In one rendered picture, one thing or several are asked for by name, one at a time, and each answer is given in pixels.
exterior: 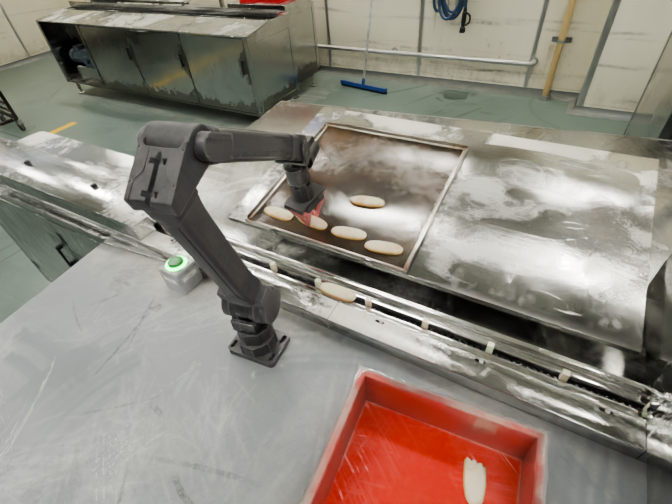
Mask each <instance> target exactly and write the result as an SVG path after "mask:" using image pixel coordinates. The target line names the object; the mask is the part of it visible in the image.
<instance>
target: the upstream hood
mask: <svg viewBox="0 0 672 504"><path fill-rule="evenodd" d="M128 179H129V178H127V177H124V176H121V175H118V174H115V173H112V172H108V171H105V170H102V169H99V168H96V167H93V166H90V165H87V164H83V163H80V162H77V161H74V160H71V159H68V158H65V157H62V156H59V155H55V154H52V153H49V152H46V151H43V150H40V149H37V148H34V147H30V146H27V145H24V144H21V143H18V142H15V141H12V140H9V139H5V138H2V137H0V183H1V184H4V185H6V186H9V187H11V188H14V189H16V190H18V191H21V192H23V193H26V194H28V195H31V196H33V197H35V198H38V199H40V200H43V201H45V202H47V203H50V204H52V205H55V206H57V207H60V208H62V209H64V210H67V211H69V212H72V213H74V214H77V215H79V216H81V217H84V218H86V219H89V220H91V221H93V222H96V223H98V224H101V225H103V226H106V227H108V228H110V229H113V230H115V231H118V232H120V233H123V234H125V235H127V236H130V237H132V238H135V239H137V240H139V241H141V240H143V239H144V238H145V237H147V236H148V235H149V234H151V233H152V232H153V231H155V228H154V226H153V225H154V224H156V223H157V221H155V220H153V219H152V218H151V217H149V216H148V215H147V214H146V213H145V212H144V211H142V210H133V209H132V208H131V207H130V206H129V205H128V204H127V203H126V202H125V201H124V194H125V190H126V187H127V183H128Z"/></svg>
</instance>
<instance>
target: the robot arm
mask: <svg viewBox="0 0 672 504"><path fill-rule="evenodd" d="M136 144H137V149H136V152H135V156H134V160H133V164H132V168H131V171H130V175H129V179H128V183H127V187H126V190H125V194H124V201H125V202H126V203H127V204H128V205H129V206H130V207H131V208H132V209H133V210H142V211H144V212H145V213H146V214H147V215H148V216H149V217H151V218H152V219H153V220H155V221H157V222H158V223H159V224H160V225H161V226H163V227H164V228H165V229H166V230H167V231H168V232H169V233H170V234H171V235H172V237H173V238H174V239H175V240H176V241H177V242H178V243H179V244H180V245H181V246H182V248H183V249H184V250H185V251H186V252H187V253H188V254H189V255H190V256H191V257H192V258H193V260H194V261H195V262H196V263H197V264H198V265H199V266H200V267H201V268H202V269H203V270H204V272H205V273H206V274H207V275H208V276H209V277H210V278H211V279H212V280H213V281H214V283H215V284H216V285H217V286H218V287H219V288H218V291H217V295H218V296H219V297H220V299H221V308H222V311H223V313H224V314H225V315H229V316H232V319H231V320H230V322H231V325H232V327H233V329H234V330H236V331H237V333H236V334H237V335H236V336H235V337H234V339H233V340H232V341H231V343H230V344H229V346H228V349H229V351H230V353H231V354H234V355H236V356H239V357H242V358H244V359H247V360H250V361H252V362H255V363H258V364H260V365H263V366H266V367H269V368H273V367H275V366H276V364H277V362H278V361H279V359H280V357H281V355H282V354H283V352H284V350H285V349H286V347H287V345H288V344H289V342H290V337H289V334H288V333H285V332H282V331H279V330H276V329H274V327H273V324H272V323H273V322H274V321H275V319H276V318H277V316H278V313H279V310H280V306H281V292H280V290H279V289H278V288H274V287H273V286H268V285H263V284H262V282H261V281H260V280H259V279H258V278H257V277H256V276H255V275H253V274H252V273H251V271H250V270H249V269H248V268H247V266H246V265H245V264H244V262H243V261H242V259H241V258H240V257H239V255H238V254H237V252H236V251H235V249H234V248H233V247H232V245H231V244H230V242H229V241H228V240H227V238H226V237H225V235H224V234H223V232H222V231H221V230H220V228H219V227H218V225H217V224H216V223H215V221H214V220H213V218H212V217H211V215H210V214H209V213H208V211H207V210H206V208H205V206H204V205H203V203H202V201H201V199H200V197H199V194H198V190H197V188H196V187H197V186H198V184H199V182H200V180H201V179H202V177H203V175H204V173H205V172H206V170H207V168H208V166H209V165H218V164H219V163H238V162H257V161H275V163H279V164H283V169H284V172H285V175H286V178H287V181H288V184H289V187H290V190H291V192H292V195H291V196H290V197H289V198H288V199H287V200H286V201H285V202H284V207H285V208H286V209H288V210H289V211H290V212H292V213H293V214H294V215H296V216H297V217H298V218H299V219H300V220H301V221H302V222H303V223H304V224H305V225H306V226H310V223H311V215H312V214H313V215H314V216H316V217H318V216H319V213H320V210H321V207H322V205H323V202H324V200H325V197H324V194H321V193H322V192H323V191H324V192H325V188H324V186H322V185H319V184H316V183H313V182H312V181H311V178H310V174H309V171H308V169H310V168H311V167H312V165H313V163H314V161H315V159H316V157H317V155H318V153H319V150H320V147H319V145H318V143H317V142H316V141H315V140H314V137H313V136H311V135H301V134H288V133H277V132H267V131H257V130H248V129H238V128H228V127H219V126H211V125H204V124H197V123H183V122H169V121H150V122H148V123H147V124H146V125H145V127H142V128H140V129H139V130H138V132H137V135H136ZM316 206H317V208H316V212H315V210H314V208H315V207H316ZM311 212H312V213H311ZM303 217H304V218H305V219H304V218H303Z"/></svg>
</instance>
